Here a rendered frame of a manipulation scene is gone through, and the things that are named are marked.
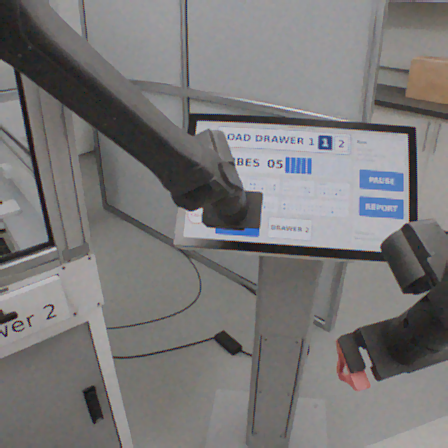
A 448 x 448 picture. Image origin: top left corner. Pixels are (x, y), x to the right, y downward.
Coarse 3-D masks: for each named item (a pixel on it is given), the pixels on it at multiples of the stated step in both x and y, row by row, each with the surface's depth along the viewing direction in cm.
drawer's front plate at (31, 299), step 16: (32, 288) 78; (48, 288) 80; (0, 304) 75; (16, 304) 77; (32, 304) 79; (64, 304) 84; (16, 320) 78; (32, 320) 81; (48, 320) 83; (64, 320) 86; (0, 336) 77; (16, 336) 79
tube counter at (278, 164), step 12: (276, 156) 88; (288, 156) 87; (300, 156) 87; (276, 168) 87; (288, 168) 87; (300, 168) 86; (312, 168) 86; (324, 168) 86; (336, 168) 86; (348, 168) 85
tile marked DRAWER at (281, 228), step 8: (272, 224) 85; (280, 224) 85; (288, 224) 84; (296, 224) 84; (304, 224) 84; (272, 232) 85; (280, 232) 84; (288, 232) 84; (296, 232) 84; (304, 232) 84; (304, 240) 83
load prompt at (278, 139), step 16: (224, 128) 90; (240, 128) 90; (256, 128) 89; (272, 128) 89; (240, 144) 89; (256, 144) 89; (272, 144) 88; (288, 144) 88; (304, 144) 87; (320, 144) 87; (336, 144) 87
